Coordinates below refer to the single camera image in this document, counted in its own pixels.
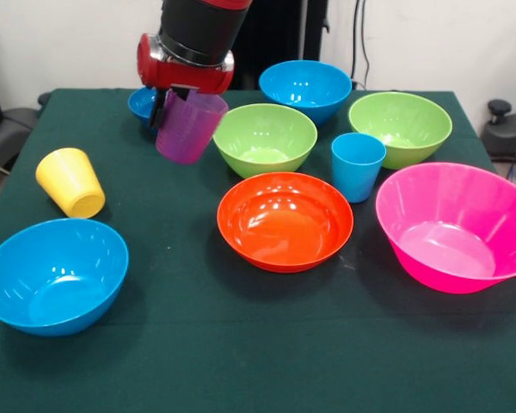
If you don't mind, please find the black wall cable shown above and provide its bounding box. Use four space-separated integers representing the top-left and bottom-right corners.
351 0 372 89

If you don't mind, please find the pink bowl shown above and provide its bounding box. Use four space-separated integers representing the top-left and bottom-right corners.
375 162 516 295

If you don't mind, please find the purple cup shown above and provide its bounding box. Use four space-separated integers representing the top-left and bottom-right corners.
155 88 230 166

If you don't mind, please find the small dark blue bowl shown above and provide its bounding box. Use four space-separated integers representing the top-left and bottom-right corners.
127 86 159 130

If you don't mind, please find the orange bowl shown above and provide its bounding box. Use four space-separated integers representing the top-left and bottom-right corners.
216 171 355 274

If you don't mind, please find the green bowl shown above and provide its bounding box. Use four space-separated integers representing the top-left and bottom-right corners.
212 102 318 179
347 91 453 170

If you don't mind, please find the yellow cup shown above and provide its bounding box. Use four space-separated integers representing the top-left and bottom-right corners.
34 147 107 219

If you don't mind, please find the light blue bowl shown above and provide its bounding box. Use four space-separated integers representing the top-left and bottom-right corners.
258 59 353 127
0 217 131 338

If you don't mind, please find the black pedestal leg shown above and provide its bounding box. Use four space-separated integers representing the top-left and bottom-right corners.
480 99 516 163
0 107 40 173

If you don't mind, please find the light blue cup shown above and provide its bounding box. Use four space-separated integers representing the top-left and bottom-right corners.
330 133 388 204

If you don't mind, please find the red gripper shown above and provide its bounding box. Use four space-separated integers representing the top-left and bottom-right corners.
136 33 236 130

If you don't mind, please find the dark green table cloth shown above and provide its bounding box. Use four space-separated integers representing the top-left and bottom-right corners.
0 88 516 413

